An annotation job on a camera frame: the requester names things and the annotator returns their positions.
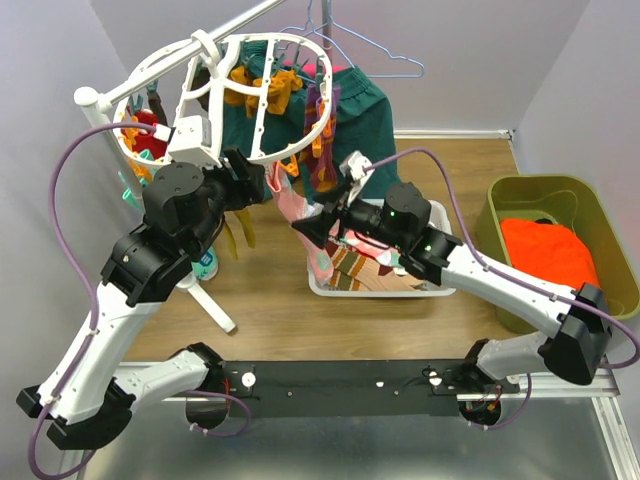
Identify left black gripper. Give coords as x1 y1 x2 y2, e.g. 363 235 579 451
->
184 144 266 256

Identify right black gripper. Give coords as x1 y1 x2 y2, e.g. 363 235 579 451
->
291 180 407 252

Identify pink patterned sock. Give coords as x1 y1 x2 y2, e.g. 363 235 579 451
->
331 230 408 276
265 163 334 285

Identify white round clip hanger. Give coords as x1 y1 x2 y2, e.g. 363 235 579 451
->
112 33 333 168

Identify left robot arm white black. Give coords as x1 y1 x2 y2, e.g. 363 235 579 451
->
16 149 265 450

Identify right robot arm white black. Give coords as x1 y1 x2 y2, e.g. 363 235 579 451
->
292 183 612 392

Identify mustard yellow hanging socks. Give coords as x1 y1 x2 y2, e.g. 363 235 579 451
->
222 64 305 119

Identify orange clothespin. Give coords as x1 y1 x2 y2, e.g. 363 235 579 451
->
278 155 300 178

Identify striped sock in basket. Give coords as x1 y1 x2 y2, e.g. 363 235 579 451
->
326 243 424 292

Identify purple striped hanging sock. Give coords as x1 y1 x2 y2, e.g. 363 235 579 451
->
299 85 340 193

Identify green trousers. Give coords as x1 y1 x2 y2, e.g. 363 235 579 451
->
214 39 401 204

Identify red hanging garment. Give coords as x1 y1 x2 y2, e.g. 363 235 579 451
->
130 109 174 161

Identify white laundry basket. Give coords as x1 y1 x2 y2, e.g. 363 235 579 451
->
306 199 459 298

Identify dark brown hanging sock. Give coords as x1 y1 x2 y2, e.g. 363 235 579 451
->
147 91 169 126

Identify pink garment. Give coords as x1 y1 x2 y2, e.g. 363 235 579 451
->
295 64 348 85

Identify white drying rack pole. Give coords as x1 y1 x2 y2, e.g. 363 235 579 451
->
74 0 285 334

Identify vertical metal pole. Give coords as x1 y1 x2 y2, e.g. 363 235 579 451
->
321 0 333 62

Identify orange cloth in bin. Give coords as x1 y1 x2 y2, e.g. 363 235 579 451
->
500 218 601 290

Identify olive green plastic bin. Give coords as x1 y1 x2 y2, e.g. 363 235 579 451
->
474 173 640 331

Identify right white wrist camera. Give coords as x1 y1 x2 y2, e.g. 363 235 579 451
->
339 150 373 205

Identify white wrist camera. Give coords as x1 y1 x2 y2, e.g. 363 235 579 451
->
153 115 222 169
339 150 373 205

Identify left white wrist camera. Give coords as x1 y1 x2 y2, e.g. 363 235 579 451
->
153 115 222 169

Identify blue wire hanger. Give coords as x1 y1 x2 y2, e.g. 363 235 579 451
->
280 1 426 80

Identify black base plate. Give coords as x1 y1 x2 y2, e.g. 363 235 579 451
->
223 359 519 418

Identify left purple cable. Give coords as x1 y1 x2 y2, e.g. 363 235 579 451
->
26 122 161 479

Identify aluminium rail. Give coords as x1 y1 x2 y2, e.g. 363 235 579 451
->
115 361 620 400

